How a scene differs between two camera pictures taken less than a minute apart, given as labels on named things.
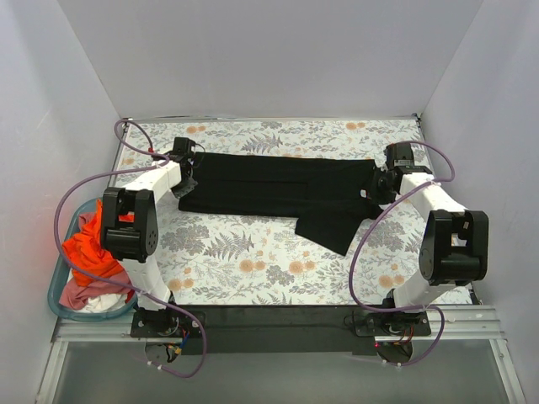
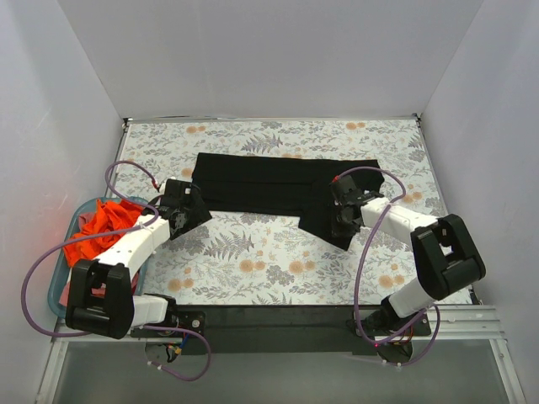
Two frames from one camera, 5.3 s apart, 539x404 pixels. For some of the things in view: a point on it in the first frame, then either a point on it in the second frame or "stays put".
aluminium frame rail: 471,324 stays put
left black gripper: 188,183 → 194,206
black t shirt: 333,199 stays put
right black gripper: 376,185 → 339,216
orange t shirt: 86,248 stays put
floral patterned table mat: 207,260 stays put
